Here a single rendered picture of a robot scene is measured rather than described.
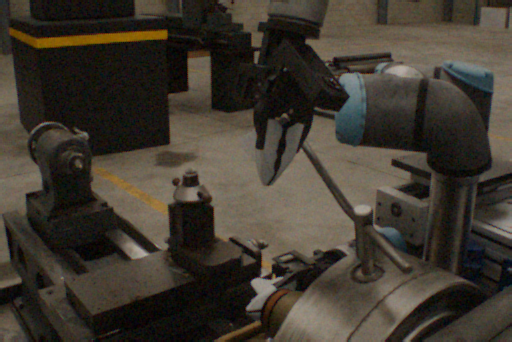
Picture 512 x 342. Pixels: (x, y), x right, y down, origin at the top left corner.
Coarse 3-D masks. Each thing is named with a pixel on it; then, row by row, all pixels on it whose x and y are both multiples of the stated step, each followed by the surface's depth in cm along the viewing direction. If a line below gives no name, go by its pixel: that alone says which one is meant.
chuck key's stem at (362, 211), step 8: (360, 208) 62; (368, 208) 61; (360, 216) 61; (368, 216) 61; (360, 224) 61; (368, 224) 61; (360, 232) 62; (360, 240) 62; (368, 240) 62; (360, 248) 63; (368, 248) 62; (360, 256) 63; (368, 256) 63; (368, 264) 64; (368, 272) 64
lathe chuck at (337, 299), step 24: (336, 264) 67; (360, 264) 67; (384, 264) 66; (432, 264) 70; (312, 288) 65; (336, 288) 64; (360, 288) 63; (384, 288) 62; (312, 312) 63; (336, 312) 61; (360, 312) 60; (288, 336) 63; (312, 336) 61; (336, 336) 59
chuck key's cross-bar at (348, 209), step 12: (312, 156) 74; (324, 168) 72; (324, 180) 71; (336, 192) 68; (348, 204) 66; (348, 216) 65; (372, 228) 60; (372, 240) 59; (384, 240) 58; (384, 252) 57; (396, 252) 56; (396, 264) 55; (408, 264) 53
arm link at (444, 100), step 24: (432, 96) 81; (456, 96) 81; (432, 120) 80; (456, 120) 80; (480, 120) 82; (432, 144) 82; (456, 144) 81; (480, 144) 82; (432, 168) 86; (456, 168) 83; (480, 168) 84; (432, 192) 90; (456, 192) 86; (432, 216) 91; (456, 216) 88; (432, 240) 93; (456, 240) 91; (456, 264) 93
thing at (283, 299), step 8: (280, 288) 85; (272, 296) 84; (280, 296) 83; (288, 296) 82; (296, 296) 82; (264, 304) 84; (272, 304) 83; (280, 304) 81; (288, 304) 80; (264, 312) 83; (272, 312) 81; (280, 312) 80; (288, 312) 79; (264, 320) 83; (272, 320) 81; (280, 320) 80; (264, 328) 84; (272, 328) 81; (272, 336) 82
